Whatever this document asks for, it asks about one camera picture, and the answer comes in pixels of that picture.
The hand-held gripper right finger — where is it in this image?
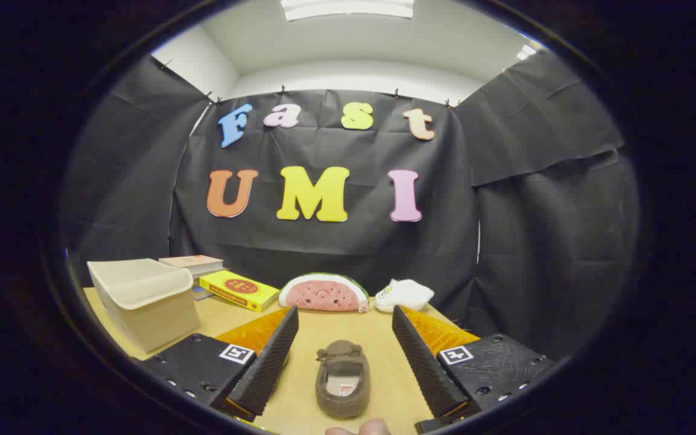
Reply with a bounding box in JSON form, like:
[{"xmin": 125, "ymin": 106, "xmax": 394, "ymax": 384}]
[{"xmin": 391, "ymin": 305, "xmax": 557, "ymax": 434}]

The grey book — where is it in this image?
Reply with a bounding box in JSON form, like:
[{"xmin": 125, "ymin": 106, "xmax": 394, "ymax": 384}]
[{"xmin": 190, "ymin": 266, "xmax": 227, "ymax": 283}]

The watermelon slice plush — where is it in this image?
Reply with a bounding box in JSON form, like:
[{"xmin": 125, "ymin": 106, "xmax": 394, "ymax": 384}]
[{"xmin": 278, "ymin": 272, "xmax": 370, "ymax": 313}]

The beige fabric storage box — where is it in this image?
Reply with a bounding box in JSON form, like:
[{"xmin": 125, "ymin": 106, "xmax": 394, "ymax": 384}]
[{"xmin": 86, "ymin": 259, "xmax": 202, "ymax": 354}]

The long ceiling light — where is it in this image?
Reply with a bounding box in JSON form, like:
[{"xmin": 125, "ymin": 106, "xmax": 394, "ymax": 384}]
[{"xmin": 280, "ymin": 0, "xmax": 415, "ymax": 22}]

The yellow book with red circle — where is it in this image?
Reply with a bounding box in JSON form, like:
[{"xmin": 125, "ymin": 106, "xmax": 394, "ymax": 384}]
[{"xmin": 199, "ymin": 270, "xmax": 280, "ymax": 312}]

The brown fuzzy shoe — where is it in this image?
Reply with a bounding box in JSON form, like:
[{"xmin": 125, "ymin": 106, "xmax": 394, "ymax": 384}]
[{"xmin": 315, "ymin": 340, "xmax": 371, "ymax": 419}]

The beige book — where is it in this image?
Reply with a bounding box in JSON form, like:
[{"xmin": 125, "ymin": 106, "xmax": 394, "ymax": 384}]
[{"xmin": 158, "ymin": 254, "xmax": 225, "ymax": 271}]

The white plush toy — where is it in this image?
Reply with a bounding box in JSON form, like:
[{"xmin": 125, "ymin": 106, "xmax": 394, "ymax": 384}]
[{"xmin": 375, "ymin": 279, "xmax": 435, "ymax": 314}]

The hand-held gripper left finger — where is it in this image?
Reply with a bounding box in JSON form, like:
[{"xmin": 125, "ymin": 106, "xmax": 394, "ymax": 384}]
[{"xmin": 141, "ymin": 305, "xmax": 300, "ymax": 424}]

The black backdrop cloth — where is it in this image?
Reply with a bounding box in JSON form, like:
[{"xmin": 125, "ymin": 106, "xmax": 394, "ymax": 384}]
[{"xmin": 61, "ymin": 48, "xmax": 642, "ymax": 363}]

